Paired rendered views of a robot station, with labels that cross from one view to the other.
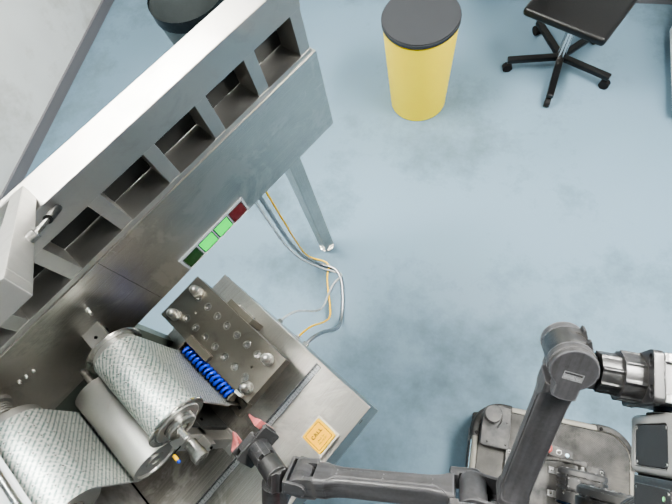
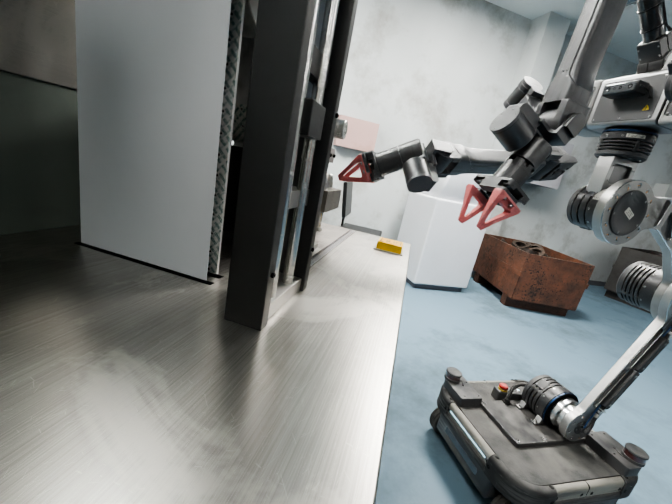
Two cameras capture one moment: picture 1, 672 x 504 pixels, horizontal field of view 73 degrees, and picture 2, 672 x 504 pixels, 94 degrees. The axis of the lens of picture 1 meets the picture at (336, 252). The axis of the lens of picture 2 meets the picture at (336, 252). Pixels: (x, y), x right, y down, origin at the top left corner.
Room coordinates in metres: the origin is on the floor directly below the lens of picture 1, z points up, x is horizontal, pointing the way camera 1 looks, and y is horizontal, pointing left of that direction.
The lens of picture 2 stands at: (-0.38, 1.02, 1.11)
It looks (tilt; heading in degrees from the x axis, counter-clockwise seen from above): 15 degrees down; 310
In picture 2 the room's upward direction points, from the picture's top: 11 degrees clockwise
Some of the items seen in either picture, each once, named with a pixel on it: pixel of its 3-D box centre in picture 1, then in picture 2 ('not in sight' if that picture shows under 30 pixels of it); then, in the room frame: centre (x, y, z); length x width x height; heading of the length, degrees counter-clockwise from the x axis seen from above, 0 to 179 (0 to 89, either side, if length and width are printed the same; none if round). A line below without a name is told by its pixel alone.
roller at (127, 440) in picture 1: (126, 424); not in sight; (0.26, 0.66, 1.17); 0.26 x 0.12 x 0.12; 28
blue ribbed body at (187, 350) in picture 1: (206, 370); not in sight; (0.35, 0.48, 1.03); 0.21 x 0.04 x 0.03; 28
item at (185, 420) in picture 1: (180, 425); not in sight; (0.19, 0.49, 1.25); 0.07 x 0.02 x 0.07; 118
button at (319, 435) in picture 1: (319, 435); (390, 245); (0.07, 0.24, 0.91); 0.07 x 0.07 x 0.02; 28
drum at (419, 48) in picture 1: (419, 62); not in sight; (1.73, -0.82, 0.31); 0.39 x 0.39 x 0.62
